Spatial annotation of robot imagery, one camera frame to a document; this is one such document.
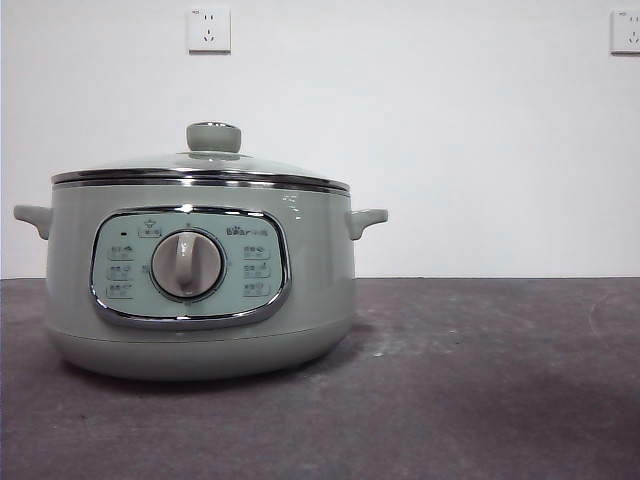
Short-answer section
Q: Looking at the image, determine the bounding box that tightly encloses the glass lid with green knob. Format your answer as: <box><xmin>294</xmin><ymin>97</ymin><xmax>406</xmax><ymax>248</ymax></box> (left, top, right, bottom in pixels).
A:
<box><xmin>49</xmin><ymin>121</ymin><xmax>352</xmax><ymax>194</ymax></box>

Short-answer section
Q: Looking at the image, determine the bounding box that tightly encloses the pale green electric cooking pot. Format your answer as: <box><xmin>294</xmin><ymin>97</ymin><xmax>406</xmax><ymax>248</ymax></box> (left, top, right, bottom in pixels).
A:
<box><xmin>13</xmin><ymin>185</ymin><xmax>389</xmax><ymax>383</ymax></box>

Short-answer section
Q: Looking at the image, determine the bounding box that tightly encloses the white wall socket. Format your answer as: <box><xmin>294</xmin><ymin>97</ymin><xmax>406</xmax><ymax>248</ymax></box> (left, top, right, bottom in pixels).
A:
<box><xmin>188</xmin><ymin>7</ymin><xmax>232</xmax><ymax>55</ymax></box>
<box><xmin>609</xmin><ymin>9</ymin><xmax>640</xmax><ymax>56</ymax></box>

